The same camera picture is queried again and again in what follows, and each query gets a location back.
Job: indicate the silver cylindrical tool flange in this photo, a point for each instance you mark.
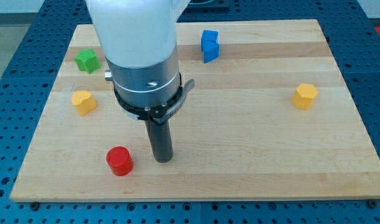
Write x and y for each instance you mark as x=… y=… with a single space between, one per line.
x=154 y=93

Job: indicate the yellow heart block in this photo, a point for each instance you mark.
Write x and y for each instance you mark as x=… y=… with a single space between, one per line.
x=83 y=102

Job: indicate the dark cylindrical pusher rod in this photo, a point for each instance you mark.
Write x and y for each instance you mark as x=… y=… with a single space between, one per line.
x=160 y=140

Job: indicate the red cylinder block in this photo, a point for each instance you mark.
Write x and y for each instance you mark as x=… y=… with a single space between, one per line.
x=119 y=161

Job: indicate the wooden board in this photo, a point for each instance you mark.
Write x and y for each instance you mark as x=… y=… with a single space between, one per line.
x=238 y=136

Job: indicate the blue cube block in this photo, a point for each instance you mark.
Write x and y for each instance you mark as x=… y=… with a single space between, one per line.
x=208 y=36

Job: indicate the yellow hexagon block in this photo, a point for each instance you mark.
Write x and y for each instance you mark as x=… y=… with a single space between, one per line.
x=304 y=96

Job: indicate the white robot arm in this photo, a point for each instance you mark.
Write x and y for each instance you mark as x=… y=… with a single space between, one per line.
x=139 y=41

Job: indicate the green star block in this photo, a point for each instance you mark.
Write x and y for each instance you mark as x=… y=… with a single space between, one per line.
x=86 y=60

